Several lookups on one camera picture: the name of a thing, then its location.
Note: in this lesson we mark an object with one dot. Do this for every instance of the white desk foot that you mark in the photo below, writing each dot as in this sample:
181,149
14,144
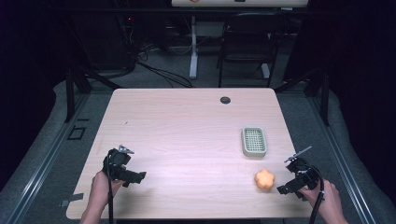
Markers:
265,71

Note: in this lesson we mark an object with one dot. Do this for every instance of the orange flower-shaped soap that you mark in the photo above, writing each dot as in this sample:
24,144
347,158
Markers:
265,179

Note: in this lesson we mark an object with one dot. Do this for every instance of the person's left hand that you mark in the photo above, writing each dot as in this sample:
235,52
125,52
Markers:
101,189

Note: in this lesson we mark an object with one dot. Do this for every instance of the white desk leg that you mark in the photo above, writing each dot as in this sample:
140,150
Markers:
193,46

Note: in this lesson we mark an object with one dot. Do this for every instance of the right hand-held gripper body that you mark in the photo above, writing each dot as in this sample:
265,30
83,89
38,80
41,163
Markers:
301,171

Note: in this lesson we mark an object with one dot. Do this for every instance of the person's right hand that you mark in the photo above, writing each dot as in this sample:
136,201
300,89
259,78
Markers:
327,199

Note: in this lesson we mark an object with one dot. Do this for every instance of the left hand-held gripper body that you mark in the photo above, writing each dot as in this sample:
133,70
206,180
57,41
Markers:
117,161

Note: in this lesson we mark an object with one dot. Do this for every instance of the green soap dish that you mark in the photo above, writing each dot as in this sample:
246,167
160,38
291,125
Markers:
254,142

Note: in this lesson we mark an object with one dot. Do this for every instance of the black table grommet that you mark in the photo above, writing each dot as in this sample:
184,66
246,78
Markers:
225,100

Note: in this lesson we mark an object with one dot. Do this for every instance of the black folding chair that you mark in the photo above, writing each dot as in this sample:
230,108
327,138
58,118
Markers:
249,46

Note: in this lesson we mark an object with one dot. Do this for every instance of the black metal frame stand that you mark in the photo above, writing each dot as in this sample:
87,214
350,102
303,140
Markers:
71,93
323,99

